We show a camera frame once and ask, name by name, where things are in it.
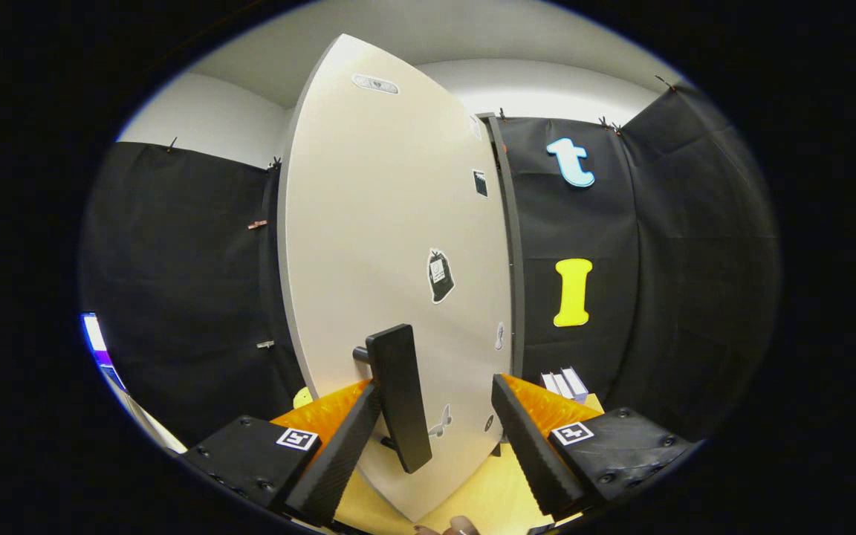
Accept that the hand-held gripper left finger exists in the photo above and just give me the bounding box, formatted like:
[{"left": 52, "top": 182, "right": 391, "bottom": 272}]
[{"left": 179, "top": 379, "right": 384, "bottom": 528}]

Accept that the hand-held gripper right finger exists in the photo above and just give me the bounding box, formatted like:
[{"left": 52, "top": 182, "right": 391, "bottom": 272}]
[{"left": 491, "top": 374, "right": 700, "bottom": 521}]

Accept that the grey shoe cabinet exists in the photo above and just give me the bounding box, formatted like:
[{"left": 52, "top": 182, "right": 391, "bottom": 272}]
[{"left": 476, "top": 111, "right": 525, "bottom": 380}]

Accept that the beige shoe cabinet door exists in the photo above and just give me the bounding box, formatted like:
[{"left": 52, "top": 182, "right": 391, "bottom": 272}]
[{"left": 277, "top": 33, "right": 514, "bottom": 522}]

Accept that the white box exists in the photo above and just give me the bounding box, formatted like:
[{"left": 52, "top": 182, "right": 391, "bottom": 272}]
[{"left": 539, "top": 366, "right": 591, "bottom": 404}]

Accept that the black backdrop cloth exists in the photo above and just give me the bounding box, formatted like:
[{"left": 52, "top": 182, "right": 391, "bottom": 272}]
[{"left": 79, "top": 82, "right": 782, "bottom": 447}]

